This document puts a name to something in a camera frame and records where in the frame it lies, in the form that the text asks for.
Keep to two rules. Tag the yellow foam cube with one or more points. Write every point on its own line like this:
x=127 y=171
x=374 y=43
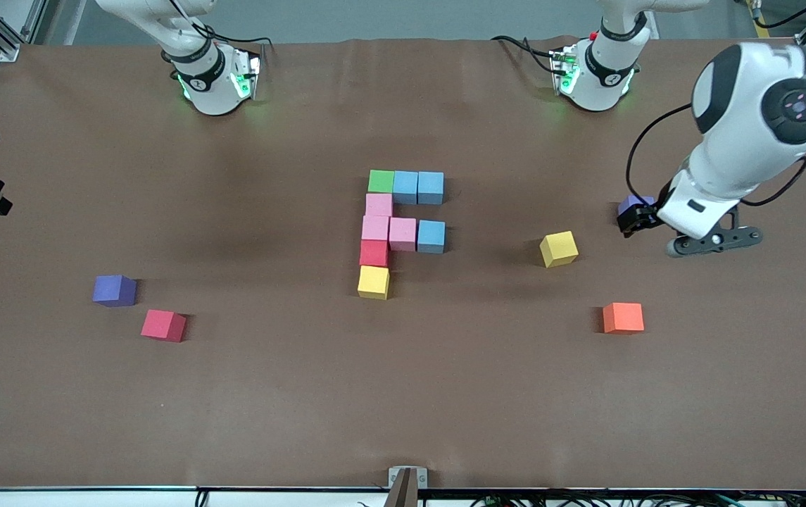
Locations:
x=559 y=248
x=373 y=282

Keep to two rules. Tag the orange foam cube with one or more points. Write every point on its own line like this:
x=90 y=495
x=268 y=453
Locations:
x=623 y=317

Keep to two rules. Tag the light blue foam cube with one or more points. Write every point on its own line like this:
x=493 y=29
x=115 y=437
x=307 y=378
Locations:
x=431 y=236
x=406 y=186

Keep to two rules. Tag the steel blue foam cube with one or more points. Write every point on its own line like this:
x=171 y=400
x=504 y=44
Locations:
x=431 y=188

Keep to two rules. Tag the pink foam cube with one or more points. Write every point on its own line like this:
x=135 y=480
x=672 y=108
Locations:
x=379 y=205
x=403 y=234
x=376 y=228

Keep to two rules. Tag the green foam cube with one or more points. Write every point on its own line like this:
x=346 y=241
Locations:
x=381 y=181

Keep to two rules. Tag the red foam cube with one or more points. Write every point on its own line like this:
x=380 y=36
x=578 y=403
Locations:
x=163 y=325
x=374 y=253

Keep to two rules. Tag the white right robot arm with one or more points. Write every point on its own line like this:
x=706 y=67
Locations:
x=209 y=77

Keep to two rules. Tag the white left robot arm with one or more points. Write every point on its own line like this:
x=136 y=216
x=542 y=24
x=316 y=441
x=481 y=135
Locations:
x=733 y=155

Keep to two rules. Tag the purple foam cube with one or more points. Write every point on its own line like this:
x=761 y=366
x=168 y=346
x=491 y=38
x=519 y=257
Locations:
x=631 y=204
x=112 y=289

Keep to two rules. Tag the left arm wrist camera box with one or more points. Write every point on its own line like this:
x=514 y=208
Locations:
x=716 y=241

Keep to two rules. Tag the metal bracket with brown post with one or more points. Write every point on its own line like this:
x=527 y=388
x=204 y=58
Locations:
x=407 y=493

